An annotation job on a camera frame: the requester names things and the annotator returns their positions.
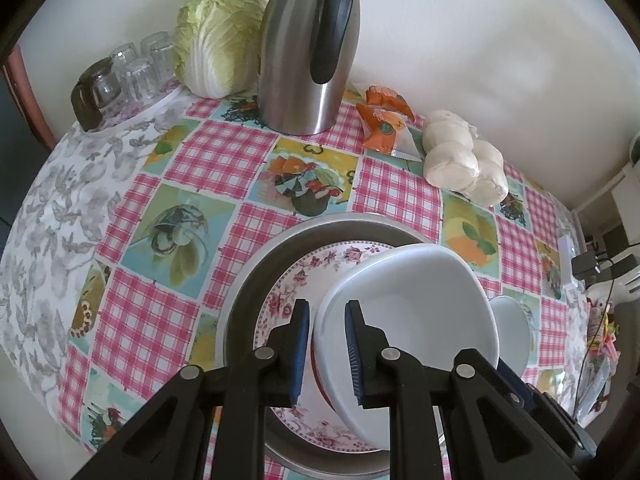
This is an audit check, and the clear drinking glass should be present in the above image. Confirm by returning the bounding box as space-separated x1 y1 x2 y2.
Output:
119 57 157 107
141 31 175 83
110 42 139 77

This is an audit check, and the grey floral cloth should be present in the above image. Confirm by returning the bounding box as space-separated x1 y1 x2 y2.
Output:
0 80 193 403

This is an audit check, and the floral rimmed white plate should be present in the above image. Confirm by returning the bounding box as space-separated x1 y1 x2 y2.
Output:
254 241 401 453

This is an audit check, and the brown wooden frame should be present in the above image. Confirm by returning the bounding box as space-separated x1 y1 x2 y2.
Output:
2 44 57 150

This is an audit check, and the bag of white buns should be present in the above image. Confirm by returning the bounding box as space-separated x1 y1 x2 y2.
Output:
422 109 510 207

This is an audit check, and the black power adapter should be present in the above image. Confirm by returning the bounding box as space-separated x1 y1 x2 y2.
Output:
571 252 640 282

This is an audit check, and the plain white bowl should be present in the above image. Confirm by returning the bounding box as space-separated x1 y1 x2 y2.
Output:
487 295 532 378
315 243 501 453

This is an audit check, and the clear plastic packet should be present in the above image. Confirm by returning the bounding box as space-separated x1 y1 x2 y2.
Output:
392 122 427 162

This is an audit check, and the small white box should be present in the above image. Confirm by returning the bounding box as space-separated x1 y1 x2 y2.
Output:
557 232 582 287

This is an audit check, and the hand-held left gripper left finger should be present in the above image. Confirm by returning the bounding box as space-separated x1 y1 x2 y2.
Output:
70 299 312 480

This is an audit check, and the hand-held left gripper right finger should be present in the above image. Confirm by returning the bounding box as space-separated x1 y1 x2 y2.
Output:
344 300 576 480

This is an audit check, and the large steel plate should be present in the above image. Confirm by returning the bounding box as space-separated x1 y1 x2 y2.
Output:
216 212 441 478

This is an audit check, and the napa cabbage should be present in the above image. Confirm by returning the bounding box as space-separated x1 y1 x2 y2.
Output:
172 0 267 98

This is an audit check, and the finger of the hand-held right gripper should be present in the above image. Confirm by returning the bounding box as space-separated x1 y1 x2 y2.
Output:
494 359 536 413

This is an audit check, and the pink checked tablecloth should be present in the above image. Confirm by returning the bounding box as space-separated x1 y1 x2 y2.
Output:
57 87 593 480

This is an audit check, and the black cable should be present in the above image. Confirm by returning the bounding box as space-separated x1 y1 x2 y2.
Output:
595 241 640 267

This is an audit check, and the dark glass coffee pot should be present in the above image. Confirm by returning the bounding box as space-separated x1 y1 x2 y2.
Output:
71 57 121 132

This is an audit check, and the colourful plastic bag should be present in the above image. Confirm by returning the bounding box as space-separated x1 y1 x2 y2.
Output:
575 299 622 423

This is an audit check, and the steel thermos jug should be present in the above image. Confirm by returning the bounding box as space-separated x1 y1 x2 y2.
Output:
257 0 362 136

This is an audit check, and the orange snack packet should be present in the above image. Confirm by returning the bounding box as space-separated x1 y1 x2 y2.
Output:
356 85 416 153

